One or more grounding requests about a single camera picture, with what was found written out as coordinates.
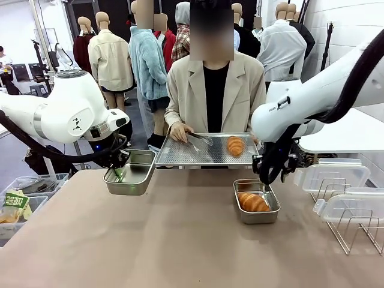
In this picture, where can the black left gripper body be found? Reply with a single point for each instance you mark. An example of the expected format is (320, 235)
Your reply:
(120, 157)

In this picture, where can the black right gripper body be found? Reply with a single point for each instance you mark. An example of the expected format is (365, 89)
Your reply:
(257, 164)

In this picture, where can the rectangular stainless steel container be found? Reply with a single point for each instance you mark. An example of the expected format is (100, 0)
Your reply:
(258, 217)
(132, 180)

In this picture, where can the golden brown croissant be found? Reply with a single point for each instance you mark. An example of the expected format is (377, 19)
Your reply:
(235, 146)
(253, 202)

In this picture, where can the stainless steel tongs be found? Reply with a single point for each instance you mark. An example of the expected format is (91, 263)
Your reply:
(202, 138)

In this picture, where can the perforated steel baking tray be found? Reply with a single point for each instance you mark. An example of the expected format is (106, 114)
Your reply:
(186, 154)

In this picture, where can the clear plastic container lid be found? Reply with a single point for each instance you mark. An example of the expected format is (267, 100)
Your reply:
(351, 207)
(333, 175)

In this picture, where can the person's right forearm beige sleeve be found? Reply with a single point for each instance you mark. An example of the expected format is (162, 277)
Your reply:
(174, 118)

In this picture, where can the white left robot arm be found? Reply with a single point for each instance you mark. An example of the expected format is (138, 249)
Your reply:
(60, 108)

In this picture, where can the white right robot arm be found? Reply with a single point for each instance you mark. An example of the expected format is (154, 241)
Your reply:
(318, 99)

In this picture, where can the person's left hand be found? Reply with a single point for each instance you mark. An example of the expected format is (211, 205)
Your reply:
(255, 142)

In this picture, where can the person's right hand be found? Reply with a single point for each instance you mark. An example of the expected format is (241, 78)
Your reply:
(180, 132)

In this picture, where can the clear plastic bin with utensils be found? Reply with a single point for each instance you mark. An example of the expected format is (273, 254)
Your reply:
(51, 183)

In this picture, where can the person in beige coat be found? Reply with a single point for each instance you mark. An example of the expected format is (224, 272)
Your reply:
(216, 90)

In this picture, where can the clear plastic bin with snacks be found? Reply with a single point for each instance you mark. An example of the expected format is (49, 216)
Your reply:
(37, 207)

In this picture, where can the white side table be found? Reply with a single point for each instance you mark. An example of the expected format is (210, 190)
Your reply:
(345, 135)

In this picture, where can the mannequin in cream jacket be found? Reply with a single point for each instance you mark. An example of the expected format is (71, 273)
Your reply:
(109, 60)

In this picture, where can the green snack bag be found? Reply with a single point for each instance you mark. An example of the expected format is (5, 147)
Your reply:
(15, 202)

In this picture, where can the grey plastic stool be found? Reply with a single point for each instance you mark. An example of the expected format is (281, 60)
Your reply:
(37, 90)

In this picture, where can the mannequin in dark red sweater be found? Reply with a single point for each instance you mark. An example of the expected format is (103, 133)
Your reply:
(81, 54)

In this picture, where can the mannequin in white shirt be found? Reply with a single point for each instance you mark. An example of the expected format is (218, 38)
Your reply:
(282, 48)

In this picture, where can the mannequin in red jacket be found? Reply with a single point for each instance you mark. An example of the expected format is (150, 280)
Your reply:
(168, 45)

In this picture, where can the mannequin in light blue shirt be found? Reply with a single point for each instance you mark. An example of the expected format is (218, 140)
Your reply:
(236, 40)

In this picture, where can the mannequin in black top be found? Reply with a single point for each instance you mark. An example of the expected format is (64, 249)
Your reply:
(247, 39)

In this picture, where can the mannequin in plaid shirt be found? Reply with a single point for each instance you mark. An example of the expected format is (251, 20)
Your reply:
(181, 39)

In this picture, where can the tall black tripod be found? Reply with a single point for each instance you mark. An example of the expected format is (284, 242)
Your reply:
(327, 48)

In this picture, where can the mannequin in black jacket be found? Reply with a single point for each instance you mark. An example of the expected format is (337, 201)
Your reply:
(306, 36)

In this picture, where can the seated background person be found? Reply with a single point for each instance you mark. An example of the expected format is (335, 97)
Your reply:
(6, 69)

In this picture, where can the slanted metal pole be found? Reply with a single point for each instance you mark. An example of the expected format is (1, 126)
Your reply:
(42, 36)

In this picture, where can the black camera stand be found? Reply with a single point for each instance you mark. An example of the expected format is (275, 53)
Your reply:
(39, 57)

